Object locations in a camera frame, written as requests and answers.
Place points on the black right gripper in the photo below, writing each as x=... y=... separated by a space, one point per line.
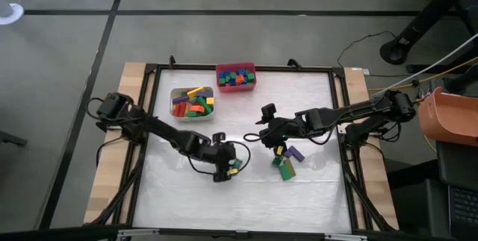
x=280 y=131

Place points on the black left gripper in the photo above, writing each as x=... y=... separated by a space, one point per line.
x=216 y=153

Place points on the yellow small block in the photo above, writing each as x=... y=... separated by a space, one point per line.
x=279 y=150
x=232 y=171

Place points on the green long block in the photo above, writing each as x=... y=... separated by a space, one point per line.
x=192 y=114
x=235 y=163
x=277 y=161
x=204 y=104

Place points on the yellow long block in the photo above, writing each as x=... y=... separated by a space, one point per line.
x=195 y=91
x=210 y=101

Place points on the green small block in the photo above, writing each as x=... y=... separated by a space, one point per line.
x=222 y=81
x=232 y=75
x=250 y=77

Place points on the red long block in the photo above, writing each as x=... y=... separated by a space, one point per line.
x=181 y=109

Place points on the orange-red small block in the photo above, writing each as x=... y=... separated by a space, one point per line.
x=240 y=79

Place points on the purple long block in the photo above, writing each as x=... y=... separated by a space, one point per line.
x=180 y=99
x=204 y=94
x=295 y=154

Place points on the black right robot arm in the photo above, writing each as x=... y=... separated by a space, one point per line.
x=354 y=112

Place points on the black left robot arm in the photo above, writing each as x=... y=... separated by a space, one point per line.
x=160 y=131

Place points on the white plastic bin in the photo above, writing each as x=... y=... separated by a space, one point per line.
x=192 y=119

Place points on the white mounting plate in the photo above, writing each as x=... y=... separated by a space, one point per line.
x=342 y=129

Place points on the pink plastic bin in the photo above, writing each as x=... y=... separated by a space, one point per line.
x=235 y=89

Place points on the wooden table side board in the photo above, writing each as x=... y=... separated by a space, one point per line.
x=106 y=174
x=377 y=181

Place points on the small white tag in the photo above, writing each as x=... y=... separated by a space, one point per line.
x=365 y=71

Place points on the orange plastic bin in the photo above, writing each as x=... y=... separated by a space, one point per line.
x=448 y=118

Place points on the black laptop keyboard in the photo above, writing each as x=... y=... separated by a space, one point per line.
x=465 y=207

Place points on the black floor stand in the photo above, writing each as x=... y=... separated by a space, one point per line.
x=429 y=13

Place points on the black floor object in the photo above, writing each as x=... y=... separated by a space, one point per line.
x=11 y=139

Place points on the white round floor object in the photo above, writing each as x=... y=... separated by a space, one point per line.
x=15 y=15

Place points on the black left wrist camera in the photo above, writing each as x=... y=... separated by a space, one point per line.
x=219 y=137

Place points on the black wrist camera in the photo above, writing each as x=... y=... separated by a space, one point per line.
x=269 y=112
x=219 y=137

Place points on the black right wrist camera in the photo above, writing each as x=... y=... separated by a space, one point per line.
x=269 y=112

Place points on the black table frame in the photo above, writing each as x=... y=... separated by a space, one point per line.
x=298 y=68

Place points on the silver bracket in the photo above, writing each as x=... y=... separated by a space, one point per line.
x=138 y=233
x=345 y=237

